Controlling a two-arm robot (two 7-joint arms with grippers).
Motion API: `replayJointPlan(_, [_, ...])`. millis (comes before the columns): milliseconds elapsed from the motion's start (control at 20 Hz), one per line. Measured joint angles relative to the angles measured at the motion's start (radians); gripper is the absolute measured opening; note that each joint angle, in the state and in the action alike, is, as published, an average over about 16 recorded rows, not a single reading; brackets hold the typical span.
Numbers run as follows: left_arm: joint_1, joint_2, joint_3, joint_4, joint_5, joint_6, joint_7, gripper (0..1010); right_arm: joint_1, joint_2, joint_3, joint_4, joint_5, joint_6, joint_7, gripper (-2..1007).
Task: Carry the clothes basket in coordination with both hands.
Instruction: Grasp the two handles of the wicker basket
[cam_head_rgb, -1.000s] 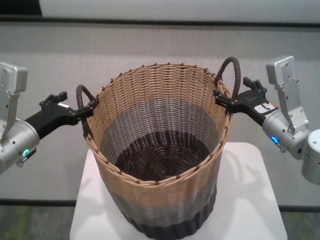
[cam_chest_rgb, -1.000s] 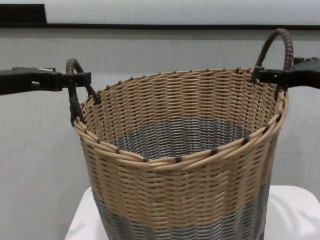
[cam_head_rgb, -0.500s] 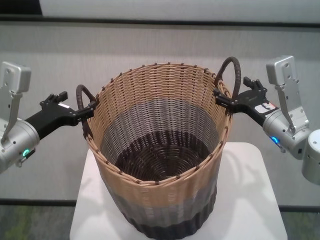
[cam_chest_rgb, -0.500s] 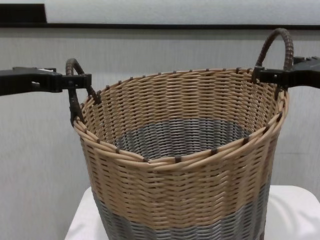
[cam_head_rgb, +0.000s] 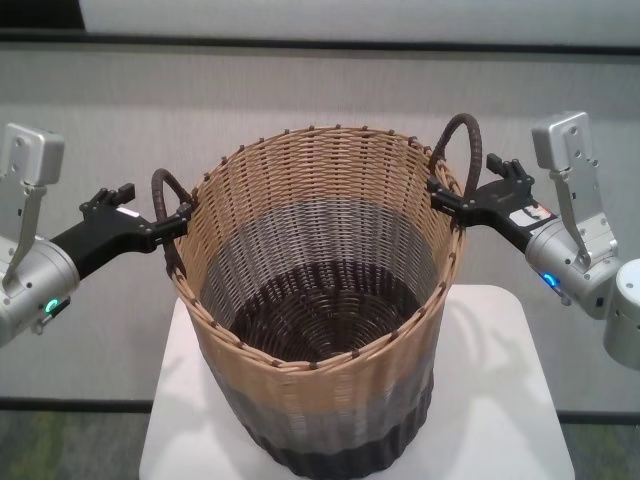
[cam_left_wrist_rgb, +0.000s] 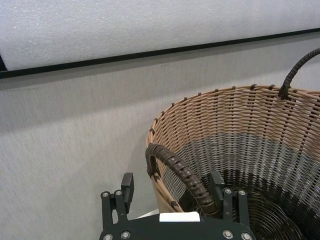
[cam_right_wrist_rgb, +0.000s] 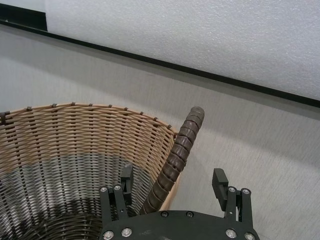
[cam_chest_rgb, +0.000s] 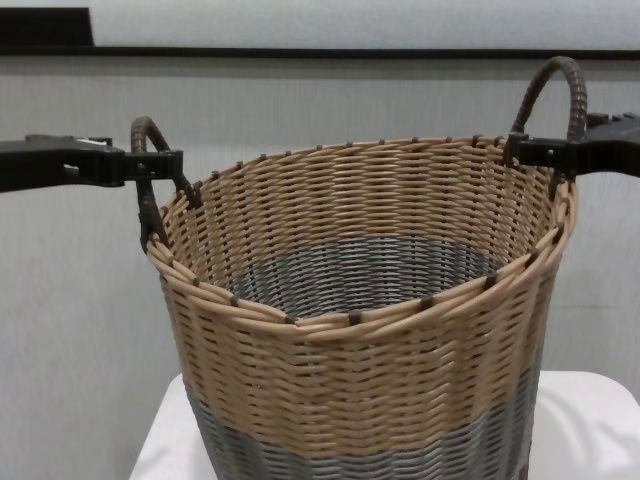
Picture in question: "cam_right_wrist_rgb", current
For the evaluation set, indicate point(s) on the black wall baseboard strip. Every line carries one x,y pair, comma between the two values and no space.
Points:
160,63

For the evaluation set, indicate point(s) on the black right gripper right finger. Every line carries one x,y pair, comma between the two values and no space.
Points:
235,205

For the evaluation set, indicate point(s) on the tan grey brown woven basket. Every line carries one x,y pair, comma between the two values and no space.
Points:
75,150

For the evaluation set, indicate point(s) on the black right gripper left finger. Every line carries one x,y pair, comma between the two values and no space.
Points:
116,202

